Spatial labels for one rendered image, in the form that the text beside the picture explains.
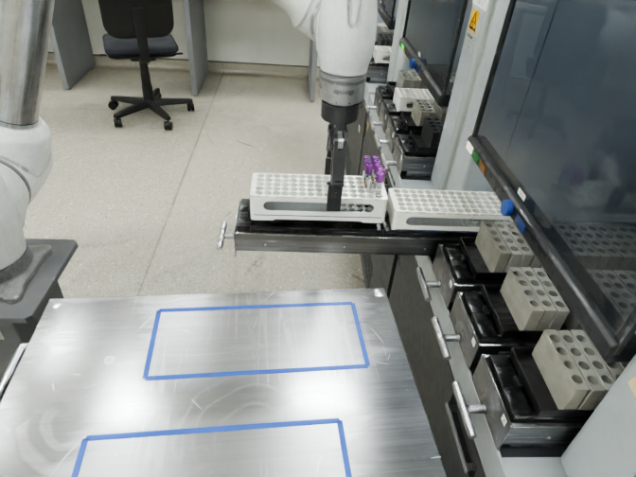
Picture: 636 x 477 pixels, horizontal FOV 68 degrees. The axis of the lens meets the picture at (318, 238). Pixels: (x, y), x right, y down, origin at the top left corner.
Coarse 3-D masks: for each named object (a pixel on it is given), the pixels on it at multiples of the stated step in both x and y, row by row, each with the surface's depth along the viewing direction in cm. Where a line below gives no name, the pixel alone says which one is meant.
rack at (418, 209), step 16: (400, 192) 109; (416, 192) 110; (432, 192) 110; (448, 192) 111; (464, 192) 111; (480, 192) 112; (400, 208) 105; (416, 208) 105; (432, 208) 105; (448, 208) 105; (464, 208) 105; (480, 208) 106; (496, 208) 108; (400, 224) 105; (416, 224) 109; (432, 224) 109; (448, 224) 110; (464, 224) 109; (480, 224) 108
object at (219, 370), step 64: (64, 320) 78; (128, 320) 78; (192, 320) 79; (256, 320) 80; (320, 320) 81; (384, 320) 82; (0, 384) 71; (64, 384) 68; (128, 384) 69; (192, 384) 69; (256, 384) 70; (320, 384) 71; (384, 384) 72; (0, 448) 60; (64, 448) 60; (128, 448) 61; (192, 448) 62; (256, 448) 62; (320, 448) 63; (384, 448) 63
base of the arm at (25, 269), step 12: (36, 252) 106; (48, 252) 107; (12, 264) 97; (24, 264) 100; (36, 264) 103; (0, 276) 95; (12, 276) 97; (24, 276) 99; (0, 288) 96; (12, 288) 96; (24, 288) 98; (0, 300) 95; (12, 300) 95
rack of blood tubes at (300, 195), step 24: (264, 192) 100; (288, 192) 100; (312, 192) 101; (360, 192) 104; (384, 192) 103; (264, 216) 102; (288, 216) 102; (336, 216) 103; (360, 216) 103; (384, 216) 104
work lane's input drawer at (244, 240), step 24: (240, 216) 105; (240, 240) 103; (264, 240) 104; (288, 240) 104; (312, 240) 104; (336, 240) 104; (360, 240) 105; (384, 240) 105; (408, 240) 105; (432, 240) 106; (456, 240) 106
